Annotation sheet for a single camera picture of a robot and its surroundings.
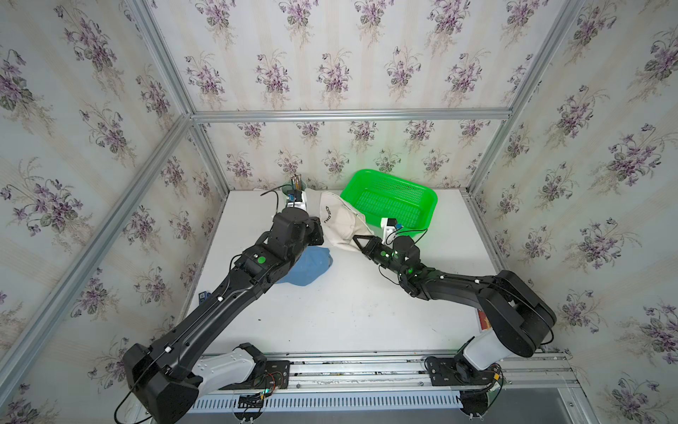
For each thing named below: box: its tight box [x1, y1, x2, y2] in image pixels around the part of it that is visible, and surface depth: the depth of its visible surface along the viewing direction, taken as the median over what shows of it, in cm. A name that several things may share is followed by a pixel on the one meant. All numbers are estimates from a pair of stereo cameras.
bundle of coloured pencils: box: [290, 174, 302, 190], surface depth 103 cm
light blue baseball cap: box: [277, 245, 333, 287], surface depth 88 cm
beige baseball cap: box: [319, 190, 375, 251], surface depth 83 cm
